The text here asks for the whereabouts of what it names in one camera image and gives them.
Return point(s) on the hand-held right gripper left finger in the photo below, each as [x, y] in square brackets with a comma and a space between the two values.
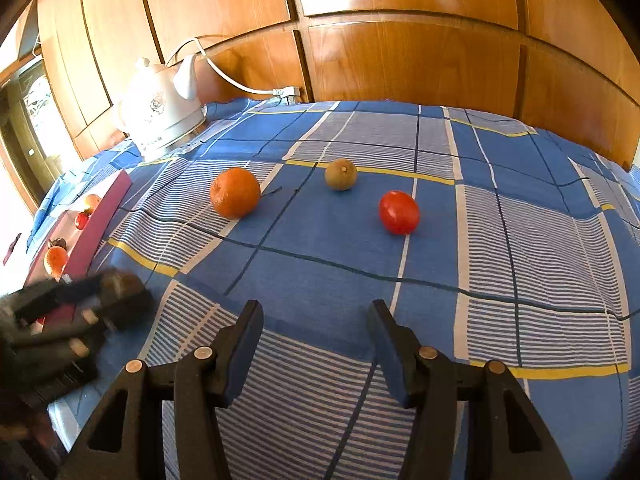
[240, 360]

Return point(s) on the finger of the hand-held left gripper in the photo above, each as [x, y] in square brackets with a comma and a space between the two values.
[100, 325]
[90, 292]

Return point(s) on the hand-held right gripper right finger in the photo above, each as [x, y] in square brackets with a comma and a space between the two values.
[395, 370]

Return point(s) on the small orange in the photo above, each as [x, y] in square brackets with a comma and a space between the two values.
[56, 261]

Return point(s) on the dark avocado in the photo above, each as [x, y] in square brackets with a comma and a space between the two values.
[57, 243]

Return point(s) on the red tomato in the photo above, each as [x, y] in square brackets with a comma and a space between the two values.
[92, 202]
[399, 212]
[82, 220]

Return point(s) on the magenta-sided white box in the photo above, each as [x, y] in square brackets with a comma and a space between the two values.
[100, 215]

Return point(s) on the large orange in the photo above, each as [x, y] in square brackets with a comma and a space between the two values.
[235, 192]

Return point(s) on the blue checked tablecloth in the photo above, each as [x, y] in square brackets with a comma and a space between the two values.
[525, 260]

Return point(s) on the glass-fronted wooden cabinet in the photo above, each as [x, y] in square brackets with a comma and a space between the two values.
[35, 125]

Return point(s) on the white ceramic electric kettle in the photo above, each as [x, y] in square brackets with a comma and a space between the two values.
[160, 115]

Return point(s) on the brown kiwi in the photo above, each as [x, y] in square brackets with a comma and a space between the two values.
[340, 175]

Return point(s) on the white power plug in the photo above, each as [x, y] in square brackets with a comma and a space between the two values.
[286, 94]

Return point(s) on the wooden panelled wardrobe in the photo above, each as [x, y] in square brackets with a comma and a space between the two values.
[400, 50]

